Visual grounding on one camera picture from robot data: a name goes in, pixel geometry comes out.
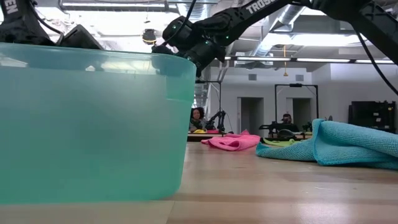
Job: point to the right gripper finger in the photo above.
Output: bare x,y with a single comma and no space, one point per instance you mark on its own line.
198,68
166,49

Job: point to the pink microfiber towel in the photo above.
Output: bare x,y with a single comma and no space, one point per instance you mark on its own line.
233,143

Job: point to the teal translucent plastic bin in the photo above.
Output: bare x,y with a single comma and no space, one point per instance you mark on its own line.
93,130

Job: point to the green microfiber towel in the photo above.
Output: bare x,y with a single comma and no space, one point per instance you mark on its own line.
278,143

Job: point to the black tabletop robot arm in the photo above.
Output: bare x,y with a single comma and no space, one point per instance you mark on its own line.
273,126
221,119

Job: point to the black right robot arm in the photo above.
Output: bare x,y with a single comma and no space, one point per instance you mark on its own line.
248,12

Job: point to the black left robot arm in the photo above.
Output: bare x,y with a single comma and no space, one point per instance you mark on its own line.
21,28

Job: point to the blue microfiber towel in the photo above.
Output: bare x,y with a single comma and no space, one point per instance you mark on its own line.
342,146

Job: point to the black ceiling-hung device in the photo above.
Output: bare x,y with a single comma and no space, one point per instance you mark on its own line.
149,36

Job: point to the person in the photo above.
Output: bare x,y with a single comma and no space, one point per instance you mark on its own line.
197,115
286,119

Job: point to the black storage cabinet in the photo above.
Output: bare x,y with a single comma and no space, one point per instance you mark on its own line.
371,116

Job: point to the right arm wrist camera box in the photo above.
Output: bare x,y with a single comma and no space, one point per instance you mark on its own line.
177,31

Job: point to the arm wrist camera box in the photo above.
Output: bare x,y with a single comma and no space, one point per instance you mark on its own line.
79,37
177,31

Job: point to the black aluminium table frame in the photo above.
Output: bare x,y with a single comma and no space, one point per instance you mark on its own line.
199,139

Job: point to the left arm wrist camera box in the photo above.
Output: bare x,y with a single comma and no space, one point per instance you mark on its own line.
79,37

